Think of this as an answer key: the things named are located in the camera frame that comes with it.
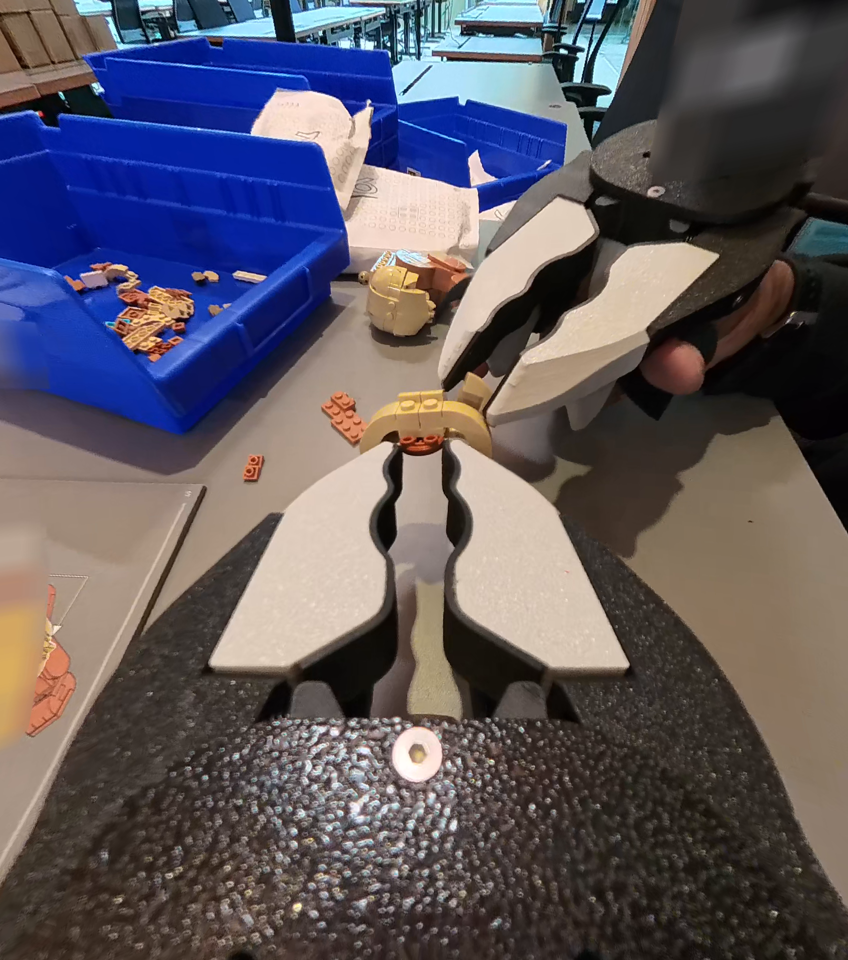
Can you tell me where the black office chair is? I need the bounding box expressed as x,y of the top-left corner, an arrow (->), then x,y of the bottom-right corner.
560,81 -> 614,144
544,22 -> 591,60

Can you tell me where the grey instruction booklet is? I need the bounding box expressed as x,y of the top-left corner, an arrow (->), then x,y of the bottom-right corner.
0,480 -> 207,939

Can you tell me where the grey background table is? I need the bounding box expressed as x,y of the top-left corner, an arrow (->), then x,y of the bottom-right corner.
172,3 -> 395,48
431,33 -> 551,65

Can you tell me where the stack of cardboard boxes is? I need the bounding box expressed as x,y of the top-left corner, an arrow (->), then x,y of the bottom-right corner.
0,0 -> 119,76

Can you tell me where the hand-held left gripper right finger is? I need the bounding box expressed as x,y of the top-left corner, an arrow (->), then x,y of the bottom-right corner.
441,442 -> 632,685

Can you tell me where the tan and brown brick model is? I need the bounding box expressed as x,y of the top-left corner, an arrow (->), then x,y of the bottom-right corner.
358,247 -> 477,348

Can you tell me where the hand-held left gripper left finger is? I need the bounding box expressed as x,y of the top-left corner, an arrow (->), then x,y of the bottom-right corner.
208,448 -> 404,684

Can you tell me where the small blue plastic bin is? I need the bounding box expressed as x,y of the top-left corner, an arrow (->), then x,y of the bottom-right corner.
394,97 -> 569,213

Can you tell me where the grey desk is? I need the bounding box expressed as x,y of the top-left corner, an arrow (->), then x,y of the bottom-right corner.
0,60 -> 848,960

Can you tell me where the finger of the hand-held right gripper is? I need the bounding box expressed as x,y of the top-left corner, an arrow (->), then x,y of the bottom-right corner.
482,243 -> 721,434
437,196 -> 601,393

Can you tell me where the person's right hand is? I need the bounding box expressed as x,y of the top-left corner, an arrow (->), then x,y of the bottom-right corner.
637,258 -> 800,399

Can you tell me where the person's right forearm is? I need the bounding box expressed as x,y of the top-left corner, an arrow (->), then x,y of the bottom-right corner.
701,253 -> 848,444

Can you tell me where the pile of small brick pieces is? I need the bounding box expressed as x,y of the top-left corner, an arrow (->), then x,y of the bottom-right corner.
64,261 -> 269,365

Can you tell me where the orange brick plate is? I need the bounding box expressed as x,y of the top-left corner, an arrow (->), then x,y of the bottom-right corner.
321,392 -> 366,445

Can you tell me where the wrist watch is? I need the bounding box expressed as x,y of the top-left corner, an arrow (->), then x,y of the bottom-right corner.
763,309 -> 821,340

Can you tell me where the tan arch brick assembly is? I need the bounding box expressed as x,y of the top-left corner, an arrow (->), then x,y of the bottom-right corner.
358,372 -> 497,460

